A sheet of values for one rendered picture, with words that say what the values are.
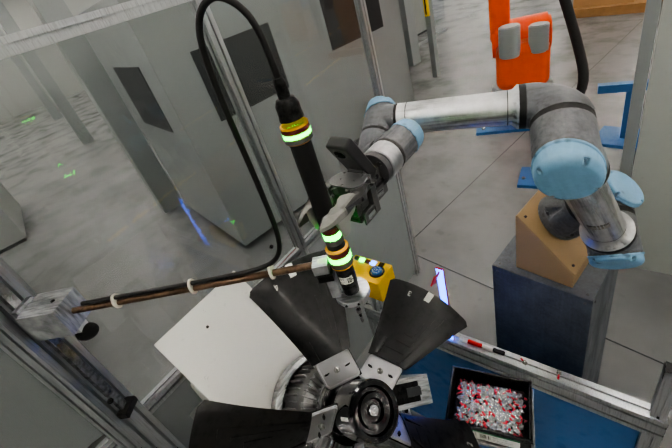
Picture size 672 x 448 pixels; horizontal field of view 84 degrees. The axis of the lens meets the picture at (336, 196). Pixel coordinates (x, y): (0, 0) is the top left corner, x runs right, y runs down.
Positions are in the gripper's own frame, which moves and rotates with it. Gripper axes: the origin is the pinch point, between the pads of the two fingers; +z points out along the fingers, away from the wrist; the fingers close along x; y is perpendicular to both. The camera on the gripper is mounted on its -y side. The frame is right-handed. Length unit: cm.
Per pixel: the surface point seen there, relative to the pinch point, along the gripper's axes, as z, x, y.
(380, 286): -35, 21, 61
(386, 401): 3.4, -5.9, 45.4
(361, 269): -38, 31, 59
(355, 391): 6.9, -1.8, 39.2
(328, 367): 4.7, 7.5, 40.6
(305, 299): -1.6, 14.5, 27.8
